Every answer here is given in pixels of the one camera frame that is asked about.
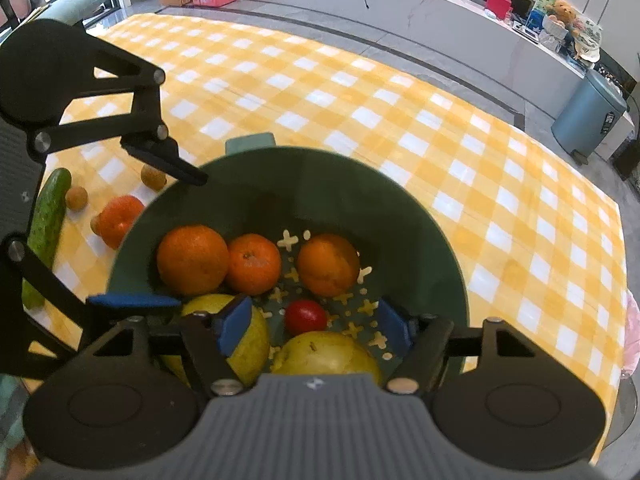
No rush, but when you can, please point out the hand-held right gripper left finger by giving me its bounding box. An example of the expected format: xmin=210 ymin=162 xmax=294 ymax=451
xmin=75 ymin=295 xmax=253 ymax=398

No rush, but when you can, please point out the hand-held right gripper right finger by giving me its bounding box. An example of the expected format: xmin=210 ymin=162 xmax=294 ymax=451
xmin=376 ymin=299 xmax=551 ymax=396

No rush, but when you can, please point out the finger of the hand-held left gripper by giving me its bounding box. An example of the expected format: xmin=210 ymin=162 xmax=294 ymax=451
xmin=30 ymin=42 xmax=208 ymax=186
xmin=5 ymin=237 xmax=182 ymax=356

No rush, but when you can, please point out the yellow pear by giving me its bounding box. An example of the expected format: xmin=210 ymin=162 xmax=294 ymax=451
xmin=160 ymin=294 xmax=271 ymax=388
xmin=270 ymin=331 xmax=383 ymax=388

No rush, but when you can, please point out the small red plum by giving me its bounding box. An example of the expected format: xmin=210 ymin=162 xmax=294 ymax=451
xmin=284 ymin=300 xmax=328 ymax=336

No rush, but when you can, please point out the large orange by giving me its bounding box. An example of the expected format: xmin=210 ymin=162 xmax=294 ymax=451
xmin=156 ymin=225 xmax=230 ymax=297

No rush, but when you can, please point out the green colander bowl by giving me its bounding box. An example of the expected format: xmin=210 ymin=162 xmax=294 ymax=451
xmin=106 ymin=132 xmax=471 ymax=391

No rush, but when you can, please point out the green cucumber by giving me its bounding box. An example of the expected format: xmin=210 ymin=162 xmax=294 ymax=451
xmin=21 ymin=167 xmax=72 ymax=311

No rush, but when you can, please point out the pale green chair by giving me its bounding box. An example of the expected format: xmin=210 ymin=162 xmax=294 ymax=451
xmin=20 ymin=0 xmax=116 ymax=28

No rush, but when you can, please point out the teal plaid cloth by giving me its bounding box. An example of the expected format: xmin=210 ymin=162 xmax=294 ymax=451
xmin=0 ymin=375 xmax=36 ymax=466

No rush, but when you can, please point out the yellow checked tablecloth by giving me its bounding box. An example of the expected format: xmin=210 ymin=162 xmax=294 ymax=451
xmin=25 ymin=12 xmax=631 ymax=466

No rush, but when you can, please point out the pink stool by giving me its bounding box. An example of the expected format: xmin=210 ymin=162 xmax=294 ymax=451
xmin=621 ymin=290 xmax=640 ymax=381

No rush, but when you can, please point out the blue-grey trash bin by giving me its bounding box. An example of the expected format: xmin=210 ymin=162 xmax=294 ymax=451
xmin=551 ymin=69 xmax=628 ymax=166

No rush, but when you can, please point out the white marble television console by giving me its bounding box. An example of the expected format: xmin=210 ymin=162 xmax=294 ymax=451
xmin=152 ymin=0 xmax=636 ymax=161

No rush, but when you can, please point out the red box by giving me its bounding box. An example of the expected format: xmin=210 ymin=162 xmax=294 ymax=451
xmin=485 ymin=0 xmax=515 ymax=22

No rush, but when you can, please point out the brown teddy bear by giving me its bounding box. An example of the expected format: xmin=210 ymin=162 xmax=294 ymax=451
xmin=544 ymin=0 xmax=575 ymax=28

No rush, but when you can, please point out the illustrated picture board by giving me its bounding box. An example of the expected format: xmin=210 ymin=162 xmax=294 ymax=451
xmin=530 ymin=0 xmax=603 ymax=48

